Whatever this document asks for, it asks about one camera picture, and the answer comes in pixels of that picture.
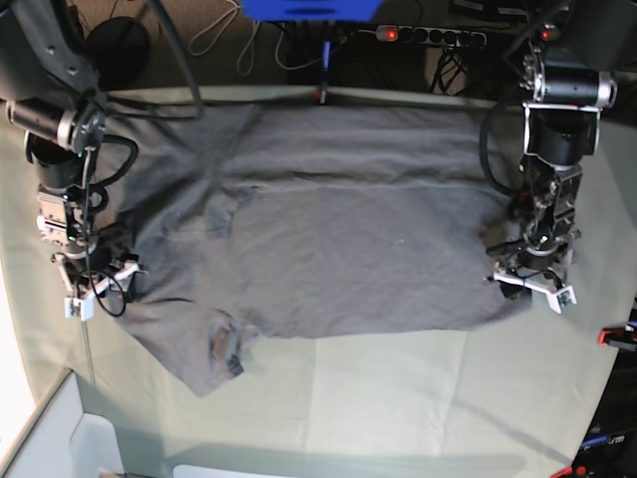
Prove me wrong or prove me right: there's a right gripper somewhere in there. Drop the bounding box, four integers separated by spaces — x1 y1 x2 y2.
52 228 147 304

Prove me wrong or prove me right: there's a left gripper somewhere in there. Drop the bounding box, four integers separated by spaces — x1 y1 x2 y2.
486 238 573 300

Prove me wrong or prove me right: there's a grey t-shirt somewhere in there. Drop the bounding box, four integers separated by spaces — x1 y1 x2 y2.
108 104 531 396

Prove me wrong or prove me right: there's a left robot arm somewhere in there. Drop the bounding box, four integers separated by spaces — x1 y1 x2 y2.
479 1 636 313

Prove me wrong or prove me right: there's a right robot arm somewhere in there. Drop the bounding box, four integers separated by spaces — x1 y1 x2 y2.
1 1 143 317

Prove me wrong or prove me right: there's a red black right clamp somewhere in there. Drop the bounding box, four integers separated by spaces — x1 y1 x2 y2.
597 320 637 353

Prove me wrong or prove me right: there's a red black clamp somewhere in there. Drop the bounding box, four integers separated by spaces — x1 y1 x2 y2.
597 320 637 353
316 40 331 106

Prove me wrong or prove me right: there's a red corner clamp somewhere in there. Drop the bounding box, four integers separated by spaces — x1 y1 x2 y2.
550 465 588 478

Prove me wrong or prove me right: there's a white power strip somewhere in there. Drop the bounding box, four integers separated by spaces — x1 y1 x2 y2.
373 25 488 49

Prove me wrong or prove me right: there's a red black centre clamp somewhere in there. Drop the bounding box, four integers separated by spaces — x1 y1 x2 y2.
316 40 331 106

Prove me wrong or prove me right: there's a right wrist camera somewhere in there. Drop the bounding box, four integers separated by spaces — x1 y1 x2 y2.
64 297 95 322

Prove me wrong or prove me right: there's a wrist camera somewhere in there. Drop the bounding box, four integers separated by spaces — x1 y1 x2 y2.
546 285 577 314
64 297 95 322

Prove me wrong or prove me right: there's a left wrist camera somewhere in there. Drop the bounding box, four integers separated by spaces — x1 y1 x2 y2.
546 285 577 314

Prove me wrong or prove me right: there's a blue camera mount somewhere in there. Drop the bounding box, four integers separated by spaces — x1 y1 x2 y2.
239 0 382 22

